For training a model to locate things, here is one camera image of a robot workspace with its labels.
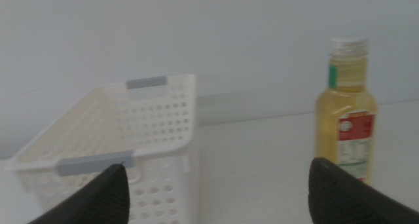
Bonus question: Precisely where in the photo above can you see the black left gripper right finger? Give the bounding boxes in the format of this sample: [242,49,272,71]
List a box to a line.
[308,157,419,224]

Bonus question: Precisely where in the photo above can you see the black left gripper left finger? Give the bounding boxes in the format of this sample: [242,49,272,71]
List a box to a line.
[27,162,131,224]

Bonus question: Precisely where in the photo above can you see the white perforated plastic basket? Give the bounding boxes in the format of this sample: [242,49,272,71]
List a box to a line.
[6,73,201,224]

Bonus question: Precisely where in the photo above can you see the red can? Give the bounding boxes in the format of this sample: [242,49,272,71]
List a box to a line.
[314,35,379,185]

